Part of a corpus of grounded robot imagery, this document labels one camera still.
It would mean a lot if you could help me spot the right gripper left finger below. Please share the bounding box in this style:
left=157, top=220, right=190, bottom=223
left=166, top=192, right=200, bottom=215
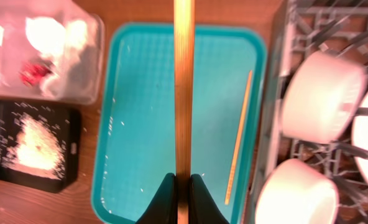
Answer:
left=136, top=173, right=177, bottom=224

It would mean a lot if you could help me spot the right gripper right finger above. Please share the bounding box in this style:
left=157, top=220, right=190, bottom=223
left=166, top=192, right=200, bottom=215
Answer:
left=189, top=174, right=229, bottom=224

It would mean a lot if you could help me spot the wooden chopstick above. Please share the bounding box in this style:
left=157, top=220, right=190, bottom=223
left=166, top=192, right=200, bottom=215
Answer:
left=173, top=0, right=195, bottom=224
left=224, top=70, right=253, bottom=205

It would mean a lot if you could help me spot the small pink bowl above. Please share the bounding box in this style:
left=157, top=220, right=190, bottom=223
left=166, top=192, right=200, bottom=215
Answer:
left=255, top=159, right=339, bottom=224

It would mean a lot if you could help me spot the grey bowl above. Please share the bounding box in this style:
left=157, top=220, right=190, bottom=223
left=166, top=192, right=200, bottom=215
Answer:
left=280, top=52, right=367, bottom=144

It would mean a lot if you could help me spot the grey dishwasher rack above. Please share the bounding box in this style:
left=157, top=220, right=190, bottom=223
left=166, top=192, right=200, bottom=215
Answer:
left=242, top=1, right=368, bottom=223

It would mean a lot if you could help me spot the teal plastic tray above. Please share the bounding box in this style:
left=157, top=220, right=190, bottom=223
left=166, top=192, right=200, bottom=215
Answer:
left=91, top=23, right=267, bottom=223

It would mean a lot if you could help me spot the pile of rice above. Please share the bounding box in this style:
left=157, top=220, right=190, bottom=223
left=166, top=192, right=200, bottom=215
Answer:
left=0, top=112, right=66, bottom=180

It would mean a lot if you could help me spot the black tray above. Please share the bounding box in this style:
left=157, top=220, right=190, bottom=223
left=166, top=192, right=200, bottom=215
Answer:
left=0, top=100, right=81, bottom=193

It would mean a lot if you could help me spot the red wrapper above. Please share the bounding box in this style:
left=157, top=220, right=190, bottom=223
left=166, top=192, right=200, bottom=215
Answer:
left=19, top=61, right=53, bottom=86

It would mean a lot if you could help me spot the clear plastic bin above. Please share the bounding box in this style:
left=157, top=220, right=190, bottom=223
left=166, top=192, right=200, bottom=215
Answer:
left=0, top=0, right=104, bottom=105

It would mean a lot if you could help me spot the crumpled white tissue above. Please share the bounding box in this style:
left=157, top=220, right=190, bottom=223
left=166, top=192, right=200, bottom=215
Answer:
left=25, top=16, right=90, bottom=57

